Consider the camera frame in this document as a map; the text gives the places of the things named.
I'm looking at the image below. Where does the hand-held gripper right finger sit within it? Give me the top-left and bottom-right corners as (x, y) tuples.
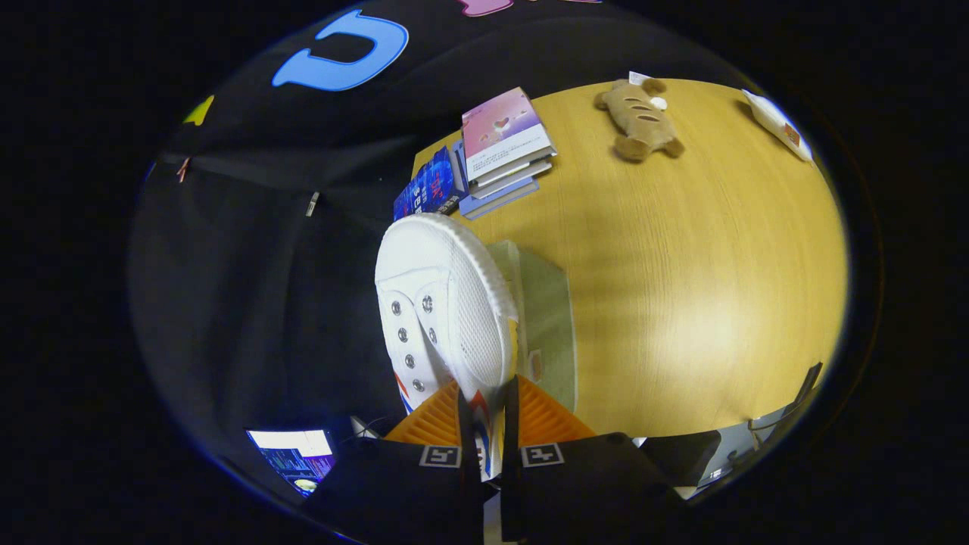
(500, 375), (688, 543)

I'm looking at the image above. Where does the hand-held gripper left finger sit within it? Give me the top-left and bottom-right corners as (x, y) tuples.
(301, 381), (489, 545)

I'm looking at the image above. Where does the green fabric storage box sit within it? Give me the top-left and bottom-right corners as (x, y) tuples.
(484, 241), (578, 415)

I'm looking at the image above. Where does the white canvas shoe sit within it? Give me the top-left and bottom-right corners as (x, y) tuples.
(374, 212), (521, 481)

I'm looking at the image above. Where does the lit computer monitor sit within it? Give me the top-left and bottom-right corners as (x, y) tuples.
(246, 429), (336, 497)

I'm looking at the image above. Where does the pale blue book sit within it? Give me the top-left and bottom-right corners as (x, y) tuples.
(454, 140), (540, 220)

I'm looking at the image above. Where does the dark blue printed book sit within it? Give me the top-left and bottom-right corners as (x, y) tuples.
(393, 146), (466, 222)

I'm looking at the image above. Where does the grey book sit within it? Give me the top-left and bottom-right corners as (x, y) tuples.
(468, 155), (553, 199)

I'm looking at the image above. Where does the black backdrop cloth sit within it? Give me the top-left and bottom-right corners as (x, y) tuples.
(127, 0), (758, 455)

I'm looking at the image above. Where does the pink cover book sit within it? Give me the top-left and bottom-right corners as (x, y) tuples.
(462, 87), (557, 182)

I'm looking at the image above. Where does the brown plush toy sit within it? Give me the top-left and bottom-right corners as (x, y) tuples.
(593, 70), (686, 164)

